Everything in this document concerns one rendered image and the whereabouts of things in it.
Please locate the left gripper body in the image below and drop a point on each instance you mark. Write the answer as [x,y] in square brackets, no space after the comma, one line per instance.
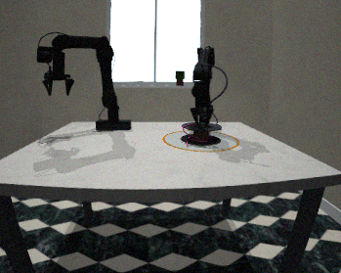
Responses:
[200,106]

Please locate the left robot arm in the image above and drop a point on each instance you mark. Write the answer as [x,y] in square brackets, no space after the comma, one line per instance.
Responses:
[200,72]

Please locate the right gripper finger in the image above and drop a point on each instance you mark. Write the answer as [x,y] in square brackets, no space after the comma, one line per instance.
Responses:
[49,89]
[68,83]

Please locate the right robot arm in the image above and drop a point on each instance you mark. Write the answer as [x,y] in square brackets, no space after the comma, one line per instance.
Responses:
[105,59]

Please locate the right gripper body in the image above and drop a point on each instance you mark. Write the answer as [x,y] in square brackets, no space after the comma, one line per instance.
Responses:
[59,72]

